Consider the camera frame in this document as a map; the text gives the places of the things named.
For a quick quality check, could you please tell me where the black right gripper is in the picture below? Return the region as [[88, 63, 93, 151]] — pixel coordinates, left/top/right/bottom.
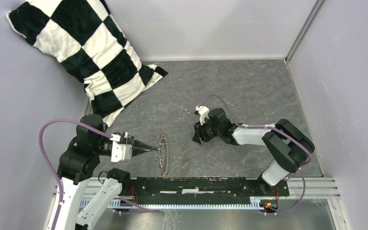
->
[[192, 116, 222, 145]]

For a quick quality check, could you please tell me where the large ring of keyrings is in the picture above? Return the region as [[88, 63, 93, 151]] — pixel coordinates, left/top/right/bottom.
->
[[155, 133, 171, 177]]

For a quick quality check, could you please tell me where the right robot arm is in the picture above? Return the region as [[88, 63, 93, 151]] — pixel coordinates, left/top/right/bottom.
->
[[193, 106, 315, 196]]

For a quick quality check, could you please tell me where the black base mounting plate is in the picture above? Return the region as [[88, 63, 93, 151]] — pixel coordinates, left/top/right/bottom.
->
[[120, 177, 290, 205]]

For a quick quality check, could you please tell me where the black white checkered pillow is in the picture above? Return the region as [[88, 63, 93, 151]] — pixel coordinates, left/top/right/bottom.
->
[[6, 0, 168, 126]]

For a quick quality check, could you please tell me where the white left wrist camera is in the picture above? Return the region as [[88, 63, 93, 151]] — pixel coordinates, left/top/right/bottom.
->
[[110, 134, 130, 162]]

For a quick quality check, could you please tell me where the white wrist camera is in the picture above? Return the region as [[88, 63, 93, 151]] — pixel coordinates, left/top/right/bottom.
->
[[195, 105, 210, 125], [110, 134, 130, 162]]

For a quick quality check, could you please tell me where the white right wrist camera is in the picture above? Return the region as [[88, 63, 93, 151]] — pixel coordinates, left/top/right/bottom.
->
[[195, 105, 210, 125]]

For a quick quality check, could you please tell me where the white toothed cable duct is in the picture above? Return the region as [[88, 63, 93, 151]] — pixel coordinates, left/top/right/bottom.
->
[[107, 199, 264, 211]]

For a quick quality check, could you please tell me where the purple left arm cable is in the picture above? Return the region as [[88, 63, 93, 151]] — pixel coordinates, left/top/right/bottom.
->
[[38, 119, 159, 230]]

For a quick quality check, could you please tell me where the aluminium rail frame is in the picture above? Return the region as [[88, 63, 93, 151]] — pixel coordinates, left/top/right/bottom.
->
[[53, 176, 341, 200]]

